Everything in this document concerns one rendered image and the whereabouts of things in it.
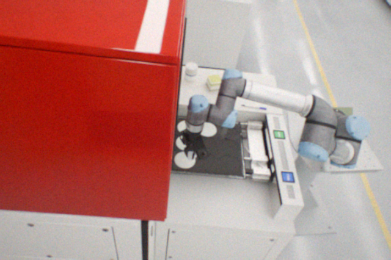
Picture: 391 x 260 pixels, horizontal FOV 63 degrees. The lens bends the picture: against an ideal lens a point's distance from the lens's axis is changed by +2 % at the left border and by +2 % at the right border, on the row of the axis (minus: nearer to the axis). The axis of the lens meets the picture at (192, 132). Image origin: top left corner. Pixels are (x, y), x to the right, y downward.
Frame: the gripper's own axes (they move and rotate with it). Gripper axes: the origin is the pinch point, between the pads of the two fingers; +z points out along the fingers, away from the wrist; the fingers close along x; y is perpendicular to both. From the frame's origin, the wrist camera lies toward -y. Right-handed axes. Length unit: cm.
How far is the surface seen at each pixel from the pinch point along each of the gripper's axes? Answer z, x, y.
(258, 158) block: 6.4, -33.7, -8.0
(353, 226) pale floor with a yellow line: 97, -126, -41
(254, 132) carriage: 9.2, -44.1, 9.0
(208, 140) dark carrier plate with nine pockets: 7.3, -16.5, 12.4
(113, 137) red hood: -63, 40, -28
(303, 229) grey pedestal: 96, -89, -27
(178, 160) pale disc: 7.2, 3.3, 7.0
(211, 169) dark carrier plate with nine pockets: 7.2, -9.1, -4.5
